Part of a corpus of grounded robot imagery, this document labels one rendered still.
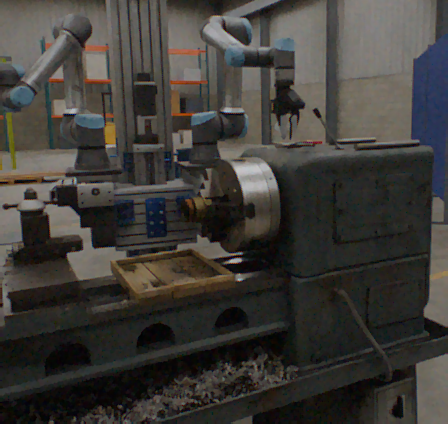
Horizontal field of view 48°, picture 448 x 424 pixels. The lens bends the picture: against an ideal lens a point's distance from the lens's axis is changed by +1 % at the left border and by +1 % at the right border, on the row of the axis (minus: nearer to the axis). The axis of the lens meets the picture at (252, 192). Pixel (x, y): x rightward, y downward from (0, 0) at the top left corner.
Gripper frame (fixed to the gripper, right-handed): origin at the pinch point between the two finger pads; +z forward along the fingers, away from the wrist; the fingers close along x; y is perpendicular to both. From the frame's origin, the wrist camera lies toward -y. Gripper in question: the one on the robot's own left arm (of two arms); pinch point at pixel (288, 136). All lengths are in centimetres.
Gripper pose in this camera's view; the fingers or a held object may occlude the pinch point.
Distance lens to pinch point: 189.8
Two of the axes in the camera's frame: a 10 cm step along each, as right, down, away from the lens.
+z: 0.2, 9.9, 1.6
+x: -8.9, 0.9, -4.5
